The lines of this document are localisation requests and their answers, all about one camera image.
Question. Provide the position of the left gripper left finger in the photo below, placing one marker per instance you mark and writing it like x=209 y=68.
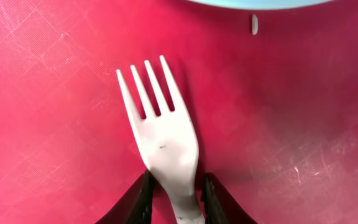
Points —
x=135 y=206

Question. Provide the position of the rice and peanut scraps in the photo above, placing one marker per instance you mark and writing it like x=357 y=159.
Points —
x=254 y=24

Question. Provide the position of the light blue round plate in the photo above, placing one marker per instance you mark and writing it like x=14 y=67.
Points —
x=261 y=4

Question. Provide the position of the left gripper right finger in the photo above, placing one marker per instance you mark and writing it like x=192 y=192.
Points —
x=219 y=205

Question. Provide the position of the red plastic serving tray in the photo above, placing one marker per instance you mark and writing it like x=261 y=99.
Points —
x=276 y=113

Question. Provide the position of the white plastic fork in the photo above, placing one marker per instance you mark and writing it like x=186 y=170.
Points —
x=167 y=143

